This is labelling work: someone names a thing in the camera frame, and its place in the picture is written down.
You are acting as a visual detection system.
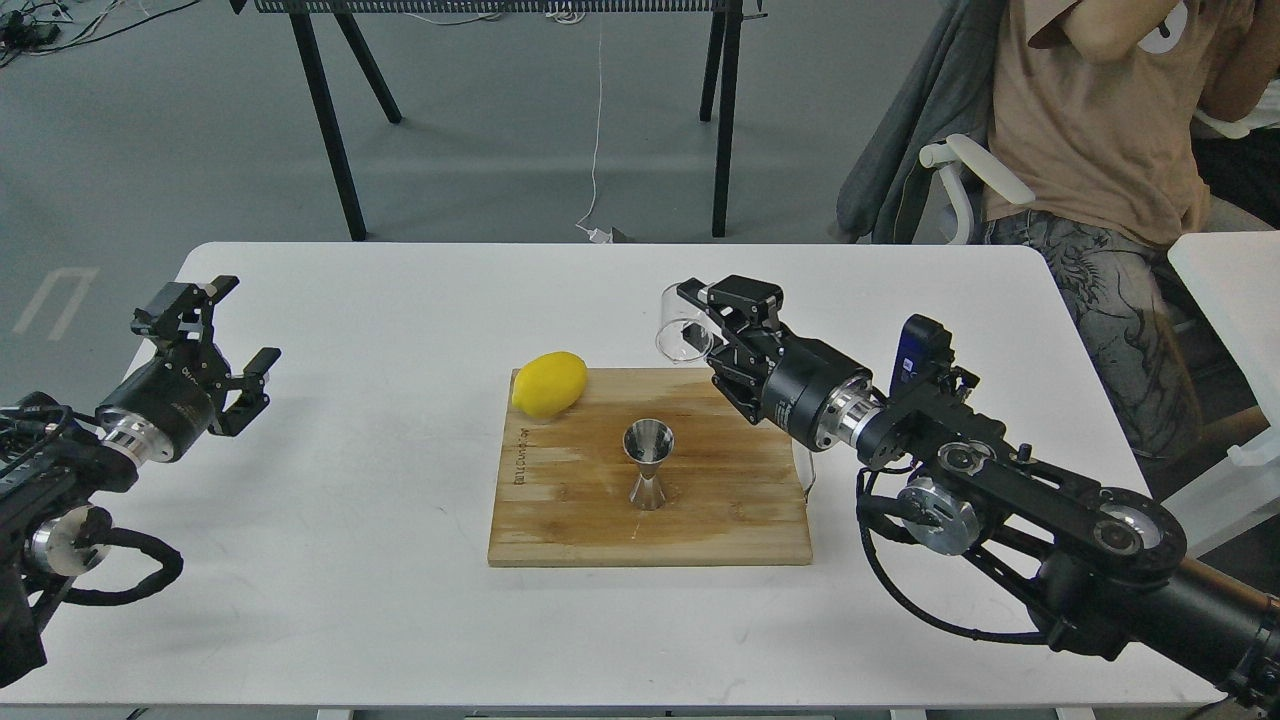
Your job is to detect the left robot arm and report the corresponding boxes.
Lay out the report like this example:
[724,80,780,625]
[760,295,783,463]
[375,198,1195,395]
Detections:
[1,275,282,685]

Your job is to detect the clear glass cup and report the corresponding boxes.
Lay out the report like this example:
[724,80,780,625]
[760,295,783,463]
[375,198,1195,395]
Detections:
[655,283,721,363]

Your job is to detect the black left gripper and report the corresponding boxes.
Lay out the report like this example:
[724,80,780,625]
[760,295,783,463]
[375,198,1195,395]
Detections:
[95,275,282,464]

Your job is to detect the white side table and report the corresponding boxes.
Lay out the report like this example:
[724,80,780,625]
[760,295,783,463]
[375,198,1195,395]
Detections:
[1164,231,1279,556]

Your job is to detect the floor cables bundle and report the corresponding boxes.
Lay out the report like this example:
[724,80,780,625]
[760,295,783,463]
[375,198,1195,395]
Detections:
[0,0,206,70]

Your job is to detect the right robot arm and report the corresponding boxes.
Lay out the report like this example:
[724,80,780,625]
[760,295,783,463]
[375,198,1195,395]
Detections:
[655,275,1279,719]

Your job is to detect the seated person in tan shirt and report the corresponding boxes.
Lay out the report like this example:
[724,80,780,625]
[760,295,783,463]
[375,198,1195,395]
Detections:
[983,1,1277,464]

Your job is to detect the black metal table frame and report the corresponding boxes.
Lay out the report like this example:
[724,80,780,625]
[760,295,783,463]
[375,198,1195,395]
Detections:
[230,1,767,242]

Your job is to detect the steel jigger measuring cup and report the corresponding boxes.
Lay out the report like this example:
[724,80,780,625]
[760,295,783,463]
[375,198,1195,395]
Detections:
[623,418,675,511]

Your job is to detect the yellow lemon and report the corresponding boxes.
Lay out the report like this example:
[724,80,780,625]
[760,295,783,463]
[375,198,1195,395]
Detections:
[511,351,588,419]

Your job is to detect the white office chair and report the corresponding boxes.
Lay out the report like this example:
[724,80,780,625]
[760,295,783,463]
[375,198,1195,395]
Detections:
[835,0,1036,246]

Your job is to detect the white hanging cable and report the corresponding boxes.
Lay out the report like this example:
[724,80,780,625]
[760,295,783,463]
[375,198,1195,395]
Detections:
[576,14,614,243]

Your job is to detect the wooden cutting board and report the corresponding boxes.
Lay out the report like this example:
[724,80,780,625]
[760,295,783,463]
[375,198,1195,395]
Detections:
[486,366,812,568]

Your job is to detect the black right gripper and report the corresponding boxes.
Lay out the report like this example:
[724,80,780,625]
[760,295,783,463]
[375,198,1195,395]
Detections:
[678,275,881,451]

